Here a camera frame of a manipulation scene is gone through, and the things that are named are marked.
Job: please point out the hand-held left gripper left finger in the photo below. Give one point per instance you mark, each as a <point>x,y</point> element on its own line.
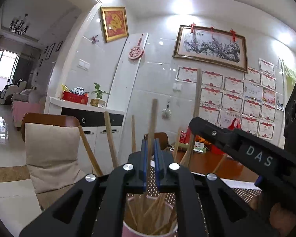
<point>144,158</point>

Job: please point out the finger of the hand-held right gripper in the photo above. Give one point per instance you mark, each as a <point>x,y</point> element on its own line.
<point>258,181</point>
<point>212,133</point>

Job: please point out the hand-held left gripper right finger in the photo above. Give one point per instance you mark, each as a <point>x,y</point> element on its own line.
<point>159,158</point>

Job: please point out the long wooden chopstick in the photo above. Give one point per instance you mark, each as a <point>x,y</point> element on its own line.
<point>198,91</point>

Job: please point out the pink paper cup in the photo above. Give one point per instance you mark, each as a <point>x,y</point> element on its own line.
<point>128,230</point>

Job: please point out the person's right hand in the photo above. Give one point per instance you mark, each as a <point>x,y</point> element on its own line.
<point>281,217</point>

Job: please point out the brown wooden chair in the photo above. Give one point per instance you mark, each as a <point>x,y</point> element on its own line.
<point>162,138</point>

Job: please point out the green tray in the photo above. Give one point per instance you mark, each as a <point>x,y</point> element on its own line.
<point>199,150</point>

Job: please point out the red gift bag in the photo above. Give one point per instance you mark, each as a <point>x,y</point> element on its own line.
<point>235,124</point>

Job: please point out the red box on table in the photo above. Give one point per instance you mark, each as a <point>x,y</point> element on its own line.
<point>183,137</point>

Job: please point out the grey hanging ornament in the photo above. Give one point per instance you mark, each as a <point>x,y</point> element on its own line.
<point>166,113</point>

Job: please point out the group of award certificates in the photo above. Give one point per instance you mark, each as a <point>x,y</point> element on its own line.
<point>231,86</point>

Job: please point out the white black sideboard cabinet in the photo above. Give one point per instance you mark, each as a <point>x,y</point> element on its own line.
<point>93,118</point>

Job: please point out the potted green plant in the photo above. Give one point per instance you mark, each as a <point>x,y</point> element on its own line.
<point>98,93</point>

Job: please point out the framed plum blossom painting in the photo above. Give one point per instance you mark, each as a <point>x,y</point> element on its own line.
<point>209,47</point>

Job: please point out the red gift box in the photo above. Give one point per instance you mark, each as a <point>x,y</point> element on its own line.
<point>75,98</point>

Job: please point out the beige chair cushion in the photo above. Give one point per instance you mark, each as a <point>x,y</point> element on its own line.
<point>51,153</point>

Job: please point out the black white patterned bowl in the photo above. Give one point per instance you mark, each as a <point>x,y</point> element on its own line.
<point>79,90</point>

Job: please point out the round red fan ornament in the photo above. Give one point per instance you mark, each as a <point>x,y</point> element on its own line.
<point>136,51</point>

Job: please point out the sofa with pink cover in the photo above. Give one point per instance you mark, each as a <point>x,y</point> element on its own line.
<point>27,108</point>

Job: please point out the gold framed red artwork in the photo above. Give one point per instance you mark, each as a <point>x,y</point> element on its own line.
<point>114,24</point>

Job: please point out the massage chair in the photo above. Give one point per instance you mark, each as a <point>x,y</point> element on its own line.
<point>7,92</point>

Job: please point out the glass balcony door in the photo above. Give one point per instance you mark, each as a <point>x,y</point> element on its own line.
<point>5,74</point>

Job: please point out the black chandelier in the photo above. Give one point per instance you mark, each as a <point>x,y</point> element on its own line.
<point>19,26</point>

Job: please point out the white wall socket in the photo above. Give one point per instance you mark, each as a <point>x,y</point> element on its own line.
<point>177,87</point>

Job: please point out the small wall photo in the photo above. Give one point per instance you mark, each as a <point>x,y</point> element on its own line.
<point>280,105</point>

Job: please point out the green wall poster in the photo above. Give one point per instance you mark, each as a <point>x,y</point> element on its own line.
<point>289,72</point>

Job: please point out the white light switch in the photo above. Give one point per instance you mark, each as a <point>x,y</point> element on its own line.
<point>83,64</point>

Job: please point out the butterfly wall decoration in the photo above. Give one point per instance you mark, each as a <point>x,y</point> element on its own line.
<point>94,39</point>

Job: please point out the small wall picture frames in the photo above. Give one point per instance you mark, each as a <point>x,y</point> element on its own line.
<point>51,49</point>

